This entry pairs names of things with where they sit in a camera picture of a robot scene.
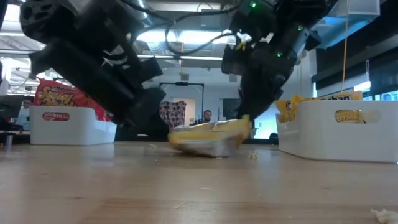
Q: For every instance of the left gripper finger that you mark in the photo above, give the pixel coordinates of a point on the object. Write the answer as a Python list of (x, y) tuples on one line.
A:
[(146, 115)]

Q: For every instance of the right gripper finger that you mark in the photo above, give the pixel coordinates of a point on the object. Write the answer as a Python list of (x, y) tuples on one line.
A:
[(258, 93)]

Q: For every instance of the yellow creamy noodle pack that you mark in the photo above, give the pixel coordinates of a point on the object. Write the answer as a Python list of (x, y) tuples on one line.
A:
[(208, 140), (342, 97), (284, 109)]

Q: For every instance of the orange-red Saucy Noods pack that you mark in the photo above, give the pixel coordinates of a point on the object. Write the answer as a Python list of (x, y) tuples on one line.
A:
[(59, 96)]

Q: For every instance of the white plastic bin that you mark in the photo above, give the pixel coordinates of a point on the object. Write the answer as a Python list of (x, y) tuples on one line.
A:
[(311, 140), (77, 133)]

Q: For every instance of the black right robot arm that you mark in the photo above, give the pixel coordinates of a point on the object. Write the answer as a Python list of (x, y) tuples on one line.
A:
[(280, 15)]

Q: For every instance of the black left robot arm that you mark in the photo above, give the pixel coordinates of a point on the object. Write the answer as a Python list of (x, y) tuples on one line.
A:
[(40, 18)]

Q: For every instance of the black white patterned cloth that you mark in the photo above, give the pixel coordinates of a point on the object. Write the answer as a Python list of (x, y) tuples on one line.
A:
[(172, 113)]

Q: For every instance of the person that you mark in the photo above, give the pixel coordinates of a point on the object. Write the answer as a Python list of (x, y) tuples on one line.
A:
[(26, 107), (206, 115)]

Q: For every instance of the grey ceiling pipe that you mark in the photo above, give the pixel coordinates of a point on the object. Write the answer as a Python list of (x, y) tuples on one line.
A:
[(186, 58)]

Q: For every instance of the bright ceiling light panel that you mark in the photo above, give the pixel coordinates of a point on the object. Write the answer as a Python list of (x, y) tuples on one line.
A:
[(192, 37)]

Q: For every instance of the dark computer monitor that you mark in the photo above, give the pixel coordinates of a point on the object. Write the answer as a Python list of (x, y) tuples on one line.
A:
[(9, 107)]

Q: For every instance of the white crumpled noodle piece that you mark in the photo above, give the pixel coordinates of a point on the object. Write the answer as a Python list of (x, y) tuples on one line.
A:
[(385, 216)]

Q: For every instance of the black metal rack frame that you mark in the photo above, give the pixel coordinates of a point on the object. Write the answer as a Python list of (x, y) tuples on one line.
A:
[(182, 83)]

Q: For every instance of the blue-lit ceiling duct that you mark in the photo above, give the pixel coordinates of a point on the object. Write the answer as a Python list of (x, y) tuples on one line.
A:
[(342, 25)]

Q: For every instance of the grey metal post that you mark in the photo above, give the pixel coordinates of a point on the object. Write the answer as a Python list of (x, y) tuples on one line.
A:
[(9, 141)]

